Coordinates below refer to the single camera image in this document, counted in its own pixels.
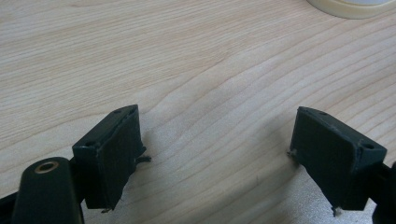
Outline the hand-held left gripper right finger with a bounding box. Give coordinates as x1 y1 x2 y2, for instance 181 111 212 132
286 105 388 217

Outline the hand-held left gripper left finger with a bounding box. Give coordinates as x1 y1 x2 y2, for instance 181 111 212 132
71 104 152 214

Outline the cream round plate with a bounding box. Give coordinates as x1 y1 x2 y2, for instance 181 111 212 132
306 0 396 21

